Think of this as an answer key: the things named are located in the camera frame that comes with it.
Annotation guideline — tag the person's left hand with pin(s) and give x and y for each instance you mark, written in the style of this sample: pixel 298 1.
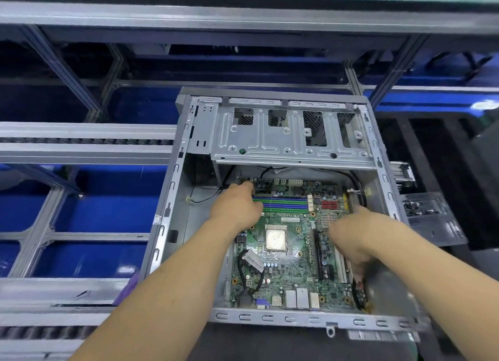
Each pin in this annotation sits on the person's left hand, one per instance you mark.
pixel 238 207

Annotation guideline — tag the person's right hand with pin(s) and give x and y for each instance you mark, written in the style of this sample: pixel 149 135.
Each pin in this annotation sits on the person's right hand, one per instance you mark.
pixel 355 236

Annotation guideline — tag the silver square CPU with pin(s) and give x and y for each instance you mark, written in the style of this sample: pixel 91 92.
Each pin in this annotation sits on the silver square CPU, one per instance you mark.
pixel 275 237

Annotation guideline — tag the grey metal computer case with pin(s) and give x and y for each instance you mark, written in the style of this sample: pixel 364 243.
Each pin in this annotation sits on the grey metal computer case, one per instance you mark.
pixel 195 162

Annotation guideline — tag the green motherboard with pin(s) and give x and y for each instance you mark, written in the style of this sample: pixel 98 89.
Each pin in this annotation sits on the green motherboard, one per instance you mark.
pixel 300 283

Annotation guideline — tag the person's right forearm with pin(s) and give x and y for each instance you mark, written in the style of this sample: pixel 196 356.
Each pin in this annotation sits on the person's right forearm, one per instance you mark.
pixel 436 283

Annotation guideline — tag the person's left forearm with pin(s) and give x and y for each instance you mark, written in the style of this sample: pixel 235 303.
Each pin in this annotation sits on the person's left forearm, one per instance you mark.
pixel 148 298

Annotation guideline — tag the black CPU cooler fan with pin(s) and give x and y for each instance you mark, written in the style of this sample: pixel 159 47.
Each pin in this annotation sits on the black CPU cooler fan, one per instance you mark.
pixel 402 171

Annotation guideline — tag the clear plastic screw tray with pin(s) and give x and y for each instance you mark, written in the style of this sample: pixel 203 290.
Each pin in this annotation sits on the clear plastic screw tray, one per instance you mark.
pixel 436 219

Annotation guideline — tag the grey flat metal rail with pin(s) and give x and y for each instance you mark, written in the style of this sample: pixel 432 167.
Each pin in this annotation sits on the grey flat metal rail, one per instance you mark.
pixel 86 142

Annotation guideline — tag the grey roller conveyor rail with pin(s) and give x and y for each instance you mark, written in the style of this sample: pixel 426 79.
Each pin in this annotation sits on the grey roller conveyor rail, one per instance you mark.
pixel 54 306

